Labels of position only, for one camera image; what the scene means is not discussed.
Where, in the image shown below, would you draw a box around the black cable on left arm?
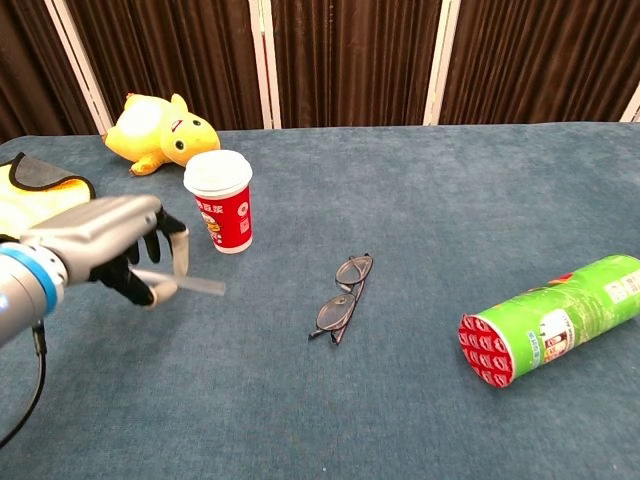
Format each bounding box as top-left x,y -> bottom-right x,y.
0,319 -> 49,449

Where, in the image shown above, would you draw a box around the green chip can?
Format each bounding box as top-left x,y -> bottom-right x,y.
457,253 -> 640,389

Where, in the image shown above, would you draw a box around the folded black-rimmed eyeglasses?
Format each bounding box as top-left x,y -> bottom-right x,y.
307,253 -> 375,346

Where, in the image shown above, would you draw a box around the yellow plush duck toy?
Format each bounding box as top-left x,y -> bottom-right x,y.
103,92 -> 222,177

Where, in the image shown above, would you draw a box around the brown curtain partition panel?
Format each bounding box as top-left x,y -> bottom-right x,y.
433,0 -> 640,126
44,0 -> 275,135
0,0 -> 104,145
259,0 -> 449,130

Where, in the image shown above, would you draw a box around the blue table mat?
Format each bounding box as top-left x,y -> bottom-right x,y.
0,122 -> 640,480

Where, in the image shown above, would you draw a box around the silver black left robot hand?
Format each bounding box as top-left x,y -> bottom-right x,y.
19,194 -> 191,309

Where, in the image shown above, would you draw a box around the yellow cloth with black trim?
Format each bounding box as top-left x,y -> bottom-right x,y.
0,152 -> 97,241

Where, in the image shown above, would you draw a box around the white cup with red base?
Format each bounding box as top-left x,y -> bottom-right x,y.
182,149 -> 254,255

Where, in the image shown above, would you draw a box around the clear plastic tube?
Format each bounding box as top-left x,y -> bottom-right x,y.
130,268 -> 227,297

